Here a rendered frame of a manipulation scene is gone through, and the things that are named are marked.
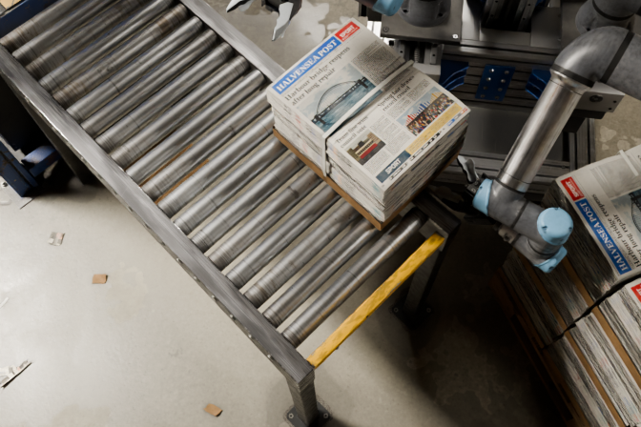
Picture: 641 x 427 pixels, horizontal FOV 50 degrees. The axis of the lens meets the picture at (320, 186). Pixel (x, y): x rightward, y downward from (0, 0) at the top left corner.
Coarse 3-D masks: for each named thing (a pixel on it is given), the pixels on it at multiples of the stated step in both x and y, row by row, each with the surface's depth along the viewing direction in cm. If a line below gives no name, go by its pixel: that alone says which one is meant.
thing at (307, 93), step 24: (360, 24) 165; (336, 48) 162; (360, 48) 162; (384, 48) 162; (288, 72) 159; (312, 72) 159; (336, 72) 159; (360, 72) 159; (288, 96) 156; (312, 96) 156; (336, 96) 156; (288, 120) 162; (312, 120) 154; (312, 144) 161
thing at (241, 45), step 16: (176, 0) 200; (192, 0) 199; (192, 16) 200; (208, 16) 196; (224, 32) 193; (240, 32) 193; (240, 48) 191; (256, 48) 191; (256, 64) 188; (272, 64) 188; (272, 80) 186; (416, 208) 170; (432, 208) 169; (432, 224) 169; (448, 224) 167; (448, 240) 172
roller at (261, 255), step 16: (320, 192) 172; (336, 192) 172; (304, 208) 170; (320, 208) 170; (288, 224) 168; (304, 224) 169; (272, 240) 166; (288, 240) 167; (256, 256) 164; (272, 256) 166; (240, 272) 163; (256, 272) 164; (240, 288) 164
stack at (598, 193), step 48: (576, 192) 167; (624, 192) 167; (576, 240) 170; (624, 240) 161; (528, 288) 211; (576, 288) 180; (624, 288) 158; (528, 336) 224; (576, 336) 192; (624, 336) 166; (576, 384) 203; (624, 384) 174
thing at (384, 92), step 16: (400, 64) 160; (400, 80) 158; (352, 96) 156; (384, 96) 156; (336, 112) 154; (368, 112) 154; (320, 128) 153; (352, 128) 153; (320, 144) 156; (320, 160) 165
